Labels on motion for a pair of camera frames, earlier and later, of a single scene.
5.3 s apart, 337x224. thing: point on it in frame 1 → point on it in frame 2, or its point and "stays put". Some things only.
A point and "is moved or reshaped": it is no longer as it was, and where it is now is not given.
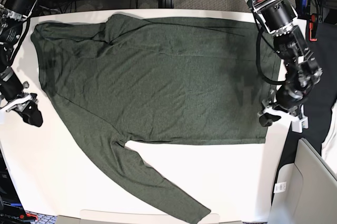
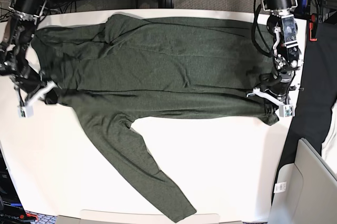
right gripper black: (290, 96) → (277, 83)
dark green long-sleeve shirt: (132, 78) is moved or reshaped
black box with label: (11, 210) stays put
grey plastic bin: (305, 192) stays put
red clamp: (313, 27) stays put
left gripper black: (11, 86) → (29, 80)
